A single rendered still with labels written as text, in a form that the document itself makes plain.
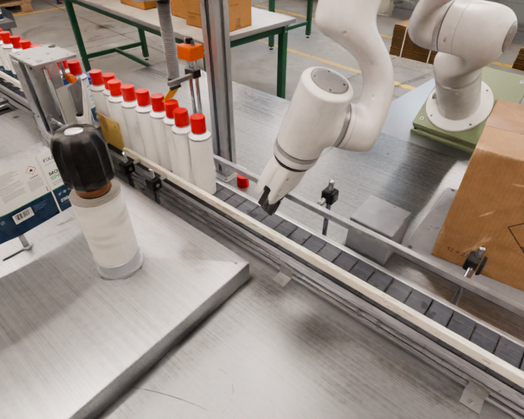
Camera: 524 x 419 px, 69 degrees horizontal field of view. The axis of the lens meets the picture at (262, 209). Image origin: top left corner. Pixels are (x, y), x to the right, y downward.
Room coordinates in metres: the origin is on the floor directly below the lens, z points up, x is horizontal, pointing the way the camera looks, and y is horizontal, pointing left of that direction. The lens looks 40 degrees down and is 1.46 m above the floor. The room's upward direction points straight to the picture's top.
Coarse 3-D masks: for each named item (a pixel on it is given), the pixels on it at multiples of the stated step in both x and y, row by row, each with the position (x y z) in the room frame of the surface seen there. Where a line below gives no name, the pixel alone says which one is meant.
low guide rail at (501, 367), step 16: (144, 160) 0.84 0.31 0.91; (176, 176) 0.77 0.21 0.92; (192, 192) 0.72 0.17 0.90; (224, 208) 0.65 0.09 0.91; (256, 224) 0.59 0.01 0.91; (272, 240) 0.56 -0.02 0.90; (288, 240) 0.55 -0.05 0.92; (304, 256) 0.51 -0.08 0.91; (336, 272) 0.47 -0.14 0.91; (368, 288) 0.42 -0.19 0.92; (384, 304) 0.40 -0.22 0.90; (400, 304) 0.39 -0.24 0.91; (416, 320) 0.36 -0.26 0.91; (432, 320) 0.36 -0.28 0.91; (448, 336) 0.33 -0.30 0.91; (464, 352) 0.31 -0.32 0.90; (480, 352) 0.30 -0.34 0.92; (496, 368) 0.28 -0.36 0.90; (512, 368) 0.28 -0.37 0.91
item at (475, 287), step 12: (216, 156) 0.79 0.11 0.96; (228, 168) 0.75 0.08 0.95; (240, 168) 0.74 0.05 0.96; (252, 180) 0.70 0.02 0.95; (300, 204) 0.62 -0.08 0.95; (312, 204) 0.61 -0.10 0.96; (324, 216) 0.58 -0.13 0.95; (336, 216) 0.57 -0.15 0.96; (348, 228) 0.54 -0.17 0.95; (360, 228) 0.53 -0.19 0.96; (372, 240) 0.51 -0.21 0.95; (384, 240) 0.50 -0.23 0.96; (396, 252) 0.48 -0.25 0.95; (408, 252) 0.47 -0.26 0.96; (420, 264) 0.45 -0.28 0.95; (432, 264) 0.44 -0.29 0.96; (444, 276) 0.42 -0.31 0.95; (456, 276) 0.41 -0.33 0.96; (468, 288) 0.40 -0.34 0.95; (480, 288) 0.39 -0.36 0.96; (492, 300) 0.37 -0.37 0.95; (504, 300) 0.36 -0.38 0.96; (516, 312) 0.35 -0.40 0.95
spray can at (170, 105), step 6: (168, 102) 0.82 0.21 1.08; (174, 102) 0.82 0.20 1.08; (168, 108) 0.81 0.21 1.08; (174, 108) 0.81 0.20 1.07; (168, 114) 0.81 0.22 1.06; (168, 120) 0.81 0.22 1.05; (168, 126) 0.81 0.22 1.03; (168, 132) 0.81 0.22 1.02; (168, 138) 0.81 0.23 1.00; (168, 144) 0.81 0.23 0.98; (174, 150) 0.80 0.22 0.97; (174, 156) 0.80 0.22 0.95; (174, 162) 0.81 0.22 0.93; (174, 168) 0.81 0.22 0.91
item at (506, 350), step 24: (144, 168) 0.86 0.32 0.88; (216, 192) 0.75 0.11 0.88; (264, 216) 0.66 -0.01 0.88; (264, 240) 0.58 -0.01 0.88; (312, 240) 0.58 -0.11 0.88; (312, 264) 0.51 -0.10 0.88; (336, 264) 0.51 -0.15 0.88; (360, 264) 0.51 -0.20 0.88; (384, 288) 0.45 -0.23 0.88; (408, 288) 0.45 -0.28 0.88; (384, 312) 0.40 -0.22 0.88; (432, 312) 0.40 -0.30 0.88; (456, 312) 0.40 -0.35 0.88; (432, 336) 0.35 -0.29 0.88; (480, 336) 0.35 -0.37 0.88; (504, 360) 0.31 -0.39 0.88
